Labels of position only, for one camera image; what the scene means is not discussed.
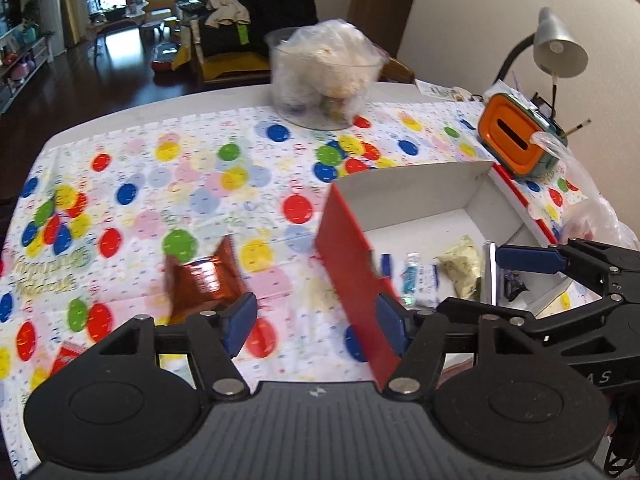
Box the white blue snack packet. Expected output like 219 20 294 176
380 252 439 310

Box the black snack packet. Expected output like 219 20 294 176
502 270 528 302

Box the small blue candy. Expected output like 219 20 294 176
401 252 420 307

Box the cream yellow snack packet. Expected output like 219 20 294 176
437 235 484 299

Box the silver foil snack packet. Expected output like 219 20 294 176
480 242 498 306

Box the brown foil snack bag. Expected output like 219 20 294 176
165 235 248 324

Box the red checkered snack bag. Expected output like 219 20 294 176
50 341 85 375

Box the clear container with bagged snacks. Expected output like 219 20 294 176
265 20 390 130

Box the clear plastic bag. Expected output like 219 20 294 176
530 132 639 250

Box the red white cardboard box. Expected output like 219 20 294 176
314 160 556 385

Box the orange green tissue box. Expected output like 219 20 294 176
477 92 567 178

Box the pencil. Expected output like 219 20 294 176
564 118 592 138

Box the balloon birthday tablecloth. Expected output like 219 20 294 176
0 98 591 476

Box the grey desk lamp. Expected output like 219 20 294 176
495 6 589 116

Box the dark sofa with clothes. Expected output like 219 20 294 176
171 0 318 84

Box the tv console shelf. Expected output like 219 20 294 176
0 25 53 114

